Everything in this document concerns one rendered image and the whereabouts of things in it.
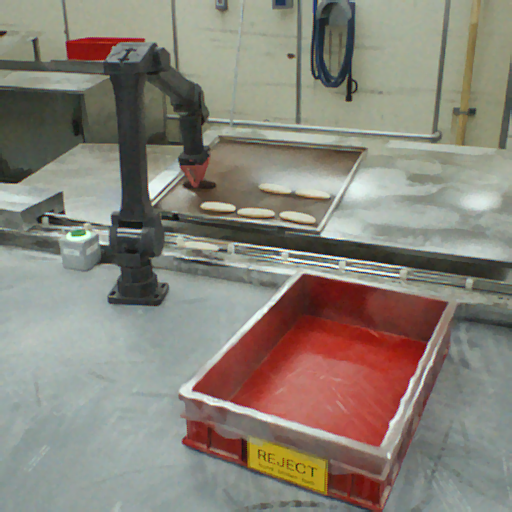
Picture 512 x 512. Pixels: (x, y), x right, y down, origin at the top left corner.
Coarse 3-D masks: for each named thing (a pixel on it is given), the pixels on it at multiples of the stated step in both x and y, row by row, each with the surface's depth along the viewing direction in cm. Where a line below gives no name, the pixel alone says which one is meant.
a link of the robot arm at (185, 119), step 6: (186, 114) 174; (192, 114) 173; (198, 114) 174; (180, 120) 174; (186, 120) 172; (192, 120) 172; (198, 120) 173; (186, 126) 173; (192, 126) 173; (198, 126) 174; (186, 132) 174; (192, 132) 174; (198, 132) 175
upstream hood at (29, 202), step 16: (0, 192) 180; (16, 192) 180; (32, 192) 180; (48, 192) 180; (0, 208) 168; (16, 208) 168; (32, 208) 171; (48, 208) 177; (64, 208) 183; (0, 224) 171; (16, 224) 169; (32, 224) 172
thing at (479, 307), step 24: (0, 240) 173; (24, 240) 169; (48, 240) 166; (168, 264) 154; (192, 264) 152; (216, 264) 149; (240, 264) 148; (264, 264) 148; (288, 264) 148; (408, 288) 136; (432, 288) 136; (480, 312) 129; (504, 312) 127
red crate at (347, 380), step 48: (288, 336) 126; (336, 336) 126; (384, 336) 126; (288, 384) 112; (336, 384) 111; (384, 384) 111; (192, 432) 97; (336, 432) 100; (384, 432) 100; (336, 480) 87
